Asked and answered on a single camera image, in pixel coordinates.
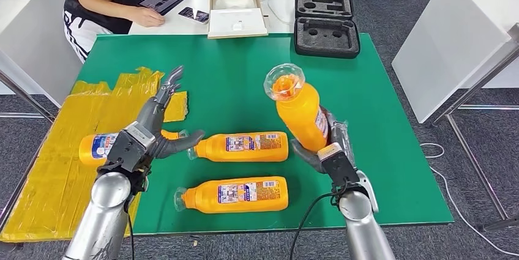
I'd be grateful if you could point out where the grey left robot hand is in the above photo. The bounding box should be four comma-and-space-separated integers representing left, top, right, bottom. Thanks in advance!
135, 65, 206, 160

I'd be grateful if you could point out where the person's right hand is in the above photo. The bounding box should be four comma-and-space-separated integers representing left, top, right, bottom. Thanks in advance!
132, 6, 166, 28

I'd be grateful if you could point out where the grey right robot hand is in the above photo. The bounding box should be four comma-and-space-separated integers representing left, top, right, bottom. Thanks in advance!
290, 108, 357, 174

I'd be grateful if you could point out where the orange detergent bottle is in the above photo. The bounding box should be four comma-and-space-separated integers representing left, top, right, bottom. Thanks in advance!
263, 62, 330, 154
78, 129, 189, 169
173, 176, 290, 214
186, 131, 290, 163

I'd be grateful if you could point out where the person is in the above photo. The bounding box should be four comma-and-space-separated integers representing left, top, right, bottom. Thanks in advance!
62, 0, 168, 64

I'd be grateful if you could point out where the smartphone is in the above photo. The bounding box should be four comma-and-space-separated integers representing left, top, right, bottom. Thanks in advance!
177, 6, 211, 25

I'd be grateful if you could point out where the white moulded box insert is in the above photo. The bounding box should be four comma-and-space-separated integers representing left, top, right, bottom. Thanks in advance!
214, 0, 256, 10

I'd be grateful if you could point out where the open cardboard box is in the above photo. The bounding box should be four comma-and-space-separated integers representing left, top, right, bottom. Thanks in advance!
207, 0, 269, 40

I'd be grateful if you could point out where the green table board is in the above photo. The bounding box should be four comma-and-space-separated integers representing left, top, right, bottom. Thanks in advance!
77, 33, 455, 236

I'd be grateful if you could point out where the black foam-lined case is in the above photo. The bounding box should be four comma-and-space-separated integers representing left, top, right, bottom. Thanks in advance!
293, 0, 361, 59

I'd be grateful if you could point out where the yellow taped plastic sheet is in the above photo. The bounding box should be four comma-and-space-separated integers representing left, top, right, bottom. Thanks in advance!
0, 66, 189, 243

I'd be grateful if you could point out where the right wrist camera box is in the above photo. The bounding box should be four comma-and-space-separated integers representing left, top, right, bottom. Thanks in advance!
316, 142, 361, 189

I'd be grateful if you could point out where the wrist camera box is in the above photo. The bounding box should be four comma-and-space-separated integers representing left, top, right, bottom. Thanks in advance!
316, 142, 361, 189
106, 121, 157, 173

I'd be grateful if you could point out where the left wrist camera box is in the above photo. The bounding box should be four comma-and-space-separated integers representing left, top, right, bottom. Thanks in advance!
106, 121, 157, 173

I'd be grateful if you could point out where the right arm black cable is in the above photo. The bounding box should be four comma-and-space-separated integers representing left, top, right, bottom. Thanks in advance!
288, 191, 339, 260

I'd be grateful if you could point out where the thin white cable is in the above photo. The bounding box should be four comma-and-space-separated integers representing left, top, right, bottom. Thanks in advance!
260, 0, 297, 26

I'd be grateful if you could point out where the silver metal frame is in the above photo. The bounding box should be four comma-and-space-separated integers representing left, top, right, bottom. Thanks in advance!
430, 22, 519, 235
0, 68, 56, 124

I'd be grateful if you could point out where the white floor cable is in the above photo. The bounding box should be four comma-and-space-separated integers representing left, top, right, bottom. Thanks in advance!
419, 143, 519, 258

